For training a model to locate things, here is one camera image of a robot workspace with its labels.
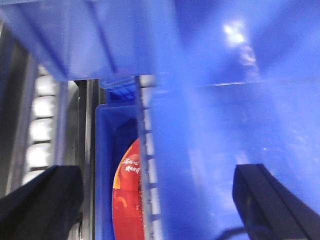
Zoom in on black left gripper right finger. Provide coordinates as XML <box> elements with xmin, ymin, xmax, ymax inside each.
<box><xmin>232</xmin><ymin>164</ymin><xmax>320</xmax><ymax>240</ymax></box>

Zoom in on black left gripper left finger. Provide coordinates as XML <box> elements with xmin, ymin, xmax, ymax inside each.
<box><xmin>0</xmin><ymin>165</ymin><xmax>83</xmax><ymax>240</ymax></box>

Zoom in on large blue plastic bin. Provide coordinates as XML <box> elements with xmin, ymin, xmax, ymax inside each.
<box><xmin>0</xmin><ymin>0</ymin><xmax>320</xmax><ymax>240</ymax></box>

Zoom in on blue bin below rack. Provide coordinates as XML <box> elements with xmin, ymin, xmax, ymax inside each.
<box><xmin>95</xmin><ymin>102</ymin><xmax>138</xmax><ymax>240</ymax></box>

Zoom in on red printed package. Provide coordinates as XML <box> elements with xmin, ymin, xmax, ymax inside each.
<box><xmin>112</xmin><ymin>139</ymin><xmax>145</xmax><ymax>240</ymax></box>

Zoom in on left white roller rail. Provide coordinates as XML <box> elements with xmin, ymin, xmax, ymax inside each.
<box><xmin>5</xmin><ymin>62</ymin><xmax>69</xmax><ymax>195</ymax></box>

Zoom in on white roller rail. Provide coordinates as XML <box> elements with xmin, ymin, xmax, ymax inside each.
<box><xmin>5</xmin><ymin>62</ymin><xmax>69</xmax><ymax>195</ymax></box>
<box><xmin>135</xmin><ymin>74</ymin><xmax>164</xmax><ymax>240</ymax></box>

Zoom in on middle white roller rail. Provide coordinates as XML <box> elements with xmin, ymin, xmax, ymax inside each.
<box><xmin>135</xmin><ymin>74</ymin><xmax>164</xmax><ymax>240</ymax></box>

